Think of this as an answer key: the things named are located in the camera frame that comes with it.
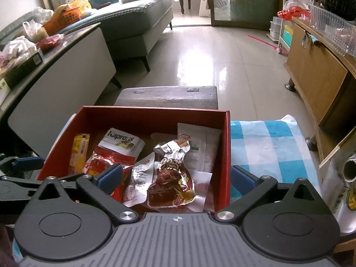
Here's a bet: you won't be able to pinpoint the red chip bag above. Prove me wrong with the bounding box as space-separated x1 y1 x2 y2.
83 146 136 202

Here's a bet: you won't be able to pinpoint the yellow snack packet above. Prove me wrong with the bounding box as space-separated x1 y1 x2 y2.
68 134 90 175

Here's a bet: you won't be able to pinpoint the brown silver snack bag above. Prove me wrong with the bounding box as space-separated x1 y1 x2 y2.
147 139 196 209

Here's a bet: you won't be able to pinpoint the white snack packet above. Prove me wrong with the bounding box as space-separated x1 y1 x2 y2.
177 123 221 173

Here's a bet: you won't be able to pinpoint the clear-wrapped nut bar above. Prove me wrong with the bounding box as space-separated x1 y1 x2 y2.
123 152 155 207

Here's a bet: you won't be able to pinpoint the blue white checkered cloth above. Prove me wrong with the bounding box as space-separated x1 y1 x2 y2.
231 115 320 191

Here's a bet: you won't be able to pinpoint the white Kaprosis packet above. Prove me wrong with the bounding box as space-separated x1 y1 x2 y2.
98 128 145 158

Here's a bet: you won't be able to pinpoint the red cardboard box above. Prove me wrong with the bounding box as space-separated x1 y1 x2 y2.
36 105 233 215

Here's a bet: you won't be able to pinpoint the foil roll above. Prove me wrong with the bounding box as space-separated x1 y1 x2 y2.
321 153 355 237

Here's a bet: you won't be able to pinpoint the dark flat box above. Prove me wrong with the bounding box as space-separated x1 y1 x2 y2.
1 49 43 90

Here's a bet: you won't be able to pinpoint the grey side cabinet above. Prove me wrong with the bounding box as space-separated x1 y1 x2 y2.
1 24 116 158

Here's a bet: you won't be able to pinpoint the dark wooden stool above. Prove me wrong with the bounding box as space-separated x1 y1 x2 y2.
115 86 218 110

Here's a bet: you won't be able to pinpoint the white plastic bags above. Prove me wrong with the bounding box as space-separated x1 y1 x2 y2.
1 7 54 75

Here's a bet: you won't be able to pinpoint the red wrapper on cabinet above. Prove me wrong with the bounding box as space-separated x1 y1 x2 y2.
36 34 65 53

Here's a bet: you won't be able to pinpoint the wooden tv cabinet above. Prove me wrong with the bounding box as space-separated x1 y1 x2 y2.
284 18 355 160

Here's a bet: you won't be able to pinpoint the pink broom stick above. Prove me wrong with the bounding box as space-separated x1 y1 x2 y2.
248 35 279 51

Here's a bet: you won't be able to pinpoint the orange plastic basket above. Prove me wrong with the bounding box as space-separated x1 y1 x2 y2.
43 0 92 36

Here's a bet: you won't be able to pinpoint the white stacked containers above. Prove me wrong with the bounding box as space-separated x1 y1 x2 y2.
270 16 282 40

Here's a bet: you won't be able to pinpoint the green grey sofa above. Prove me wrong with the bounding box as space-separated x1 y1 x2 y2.
59 0 173 71

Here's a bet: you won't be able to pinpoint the clear plastic trays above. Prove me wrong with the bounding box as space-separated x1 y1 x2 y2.
308 4 355 58

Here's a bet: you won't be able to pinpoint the red plastic bag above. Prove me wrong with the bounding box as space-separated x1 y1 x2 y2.
277 6 311 21

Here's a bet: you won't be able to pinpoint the glass sliding door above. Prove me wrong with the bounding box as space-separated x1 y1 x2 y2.
208 0 282 31

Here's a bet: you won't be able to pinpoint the white metal shelf rack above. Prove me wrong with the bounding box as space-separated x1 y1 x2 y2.
277 0 316 55

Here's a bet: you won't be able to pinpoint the dark woven basket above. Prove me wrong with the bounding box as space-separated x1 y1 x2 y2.
319 0 355 21

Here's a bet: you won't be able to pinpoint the white wooden ladder frame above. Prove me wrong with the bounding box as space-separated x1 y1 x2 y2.
199 0 210 18

